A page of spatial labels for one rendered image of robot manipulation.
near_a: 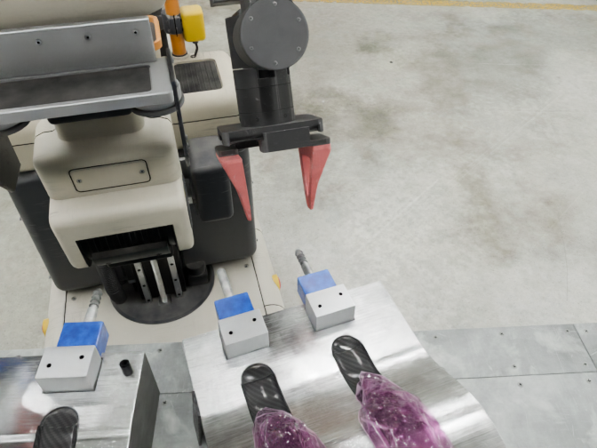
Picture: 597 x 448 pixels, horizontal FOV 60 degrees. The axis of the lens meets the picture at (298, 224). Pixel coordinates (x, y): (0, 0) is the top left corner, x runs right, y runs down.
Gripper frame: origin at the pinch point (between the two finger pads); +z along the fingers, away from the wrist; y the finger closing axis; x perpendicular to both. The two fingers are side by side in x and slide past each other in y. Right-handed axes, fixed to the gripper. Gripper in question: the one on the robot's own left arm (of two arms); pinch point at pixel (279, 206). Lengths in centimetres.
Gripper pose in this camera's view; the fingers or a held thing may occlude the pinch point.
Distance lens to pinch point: 56.5
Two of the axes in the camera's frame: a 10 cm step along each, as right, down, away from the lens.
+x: -2.4, -2.7, 9.3
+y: 9.6, -1.8, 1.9
